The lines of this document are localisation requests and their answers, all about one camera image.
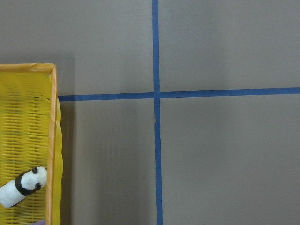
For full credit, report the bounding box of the purple foam cube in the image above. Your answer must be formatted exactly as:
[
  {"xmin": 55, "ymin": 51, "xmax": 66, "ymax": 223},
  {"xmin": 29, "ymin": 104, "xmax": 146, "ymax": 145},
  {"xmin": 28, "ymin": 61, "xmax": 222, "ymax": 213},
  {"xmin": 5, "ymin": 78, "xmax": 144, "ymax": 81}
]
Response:
[{"xmin": 29, "ymin": 220, "xmax": 46, "ymax": 225}]

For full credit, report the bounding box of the yellow woven basket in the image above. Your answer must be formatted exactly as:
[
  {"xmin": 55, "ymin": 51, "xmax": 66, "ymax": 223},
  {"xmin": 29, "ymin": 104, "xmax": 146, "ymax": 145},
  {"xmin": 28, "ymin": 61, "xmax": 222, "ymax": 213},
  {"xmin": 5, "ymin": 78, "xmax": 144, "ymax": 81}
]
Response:
[{"xmin": 0, "ymin": 63, "xmax": 63, "ymax": 225}]

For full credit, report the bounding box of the toy panda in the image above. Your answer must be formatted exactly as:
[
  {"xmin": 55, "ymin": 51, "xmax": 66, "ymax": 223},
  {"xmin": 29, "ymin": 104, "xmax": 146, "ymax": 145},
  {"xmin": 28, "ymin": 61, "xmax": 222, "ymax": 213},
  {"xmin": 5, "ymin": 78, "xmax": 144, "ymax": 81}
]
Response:
[{"xmin": 0, "ymin": 166, "xmax": 47, "ymax": 208}]

